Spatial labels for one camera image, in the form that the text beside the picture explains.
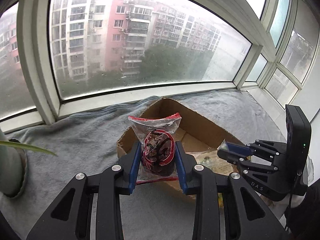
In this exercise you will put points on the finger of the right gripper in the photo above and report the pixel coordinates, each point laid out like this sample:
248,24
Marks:
234,154

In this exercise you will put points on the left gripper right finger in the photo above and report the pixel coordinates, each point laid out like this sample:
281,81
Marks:
227,200

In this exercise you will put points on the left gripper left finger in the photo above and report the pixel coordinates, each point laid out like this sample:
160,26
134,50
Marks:
88,201

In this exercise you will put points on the red clear date snack bag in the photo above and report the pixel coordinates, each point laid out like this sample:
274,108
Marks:
157,147

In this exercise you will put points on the grey towel blanket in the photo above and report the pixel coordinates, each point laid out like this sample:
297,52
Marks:
69,214

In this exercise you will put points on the green plant pot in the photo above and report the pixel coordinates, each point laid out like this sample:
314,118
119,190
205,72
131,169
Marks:
14,169

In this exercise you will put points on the spider plant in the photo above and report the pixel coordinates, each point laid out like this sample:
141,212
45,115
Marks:
25,147

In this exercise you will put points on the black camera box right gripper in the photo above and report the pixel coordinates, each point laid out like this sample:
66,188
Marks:
298,140

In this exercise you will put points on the white window frame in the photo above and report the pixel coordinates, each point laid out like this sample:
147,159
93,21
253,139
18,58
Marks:
60,57

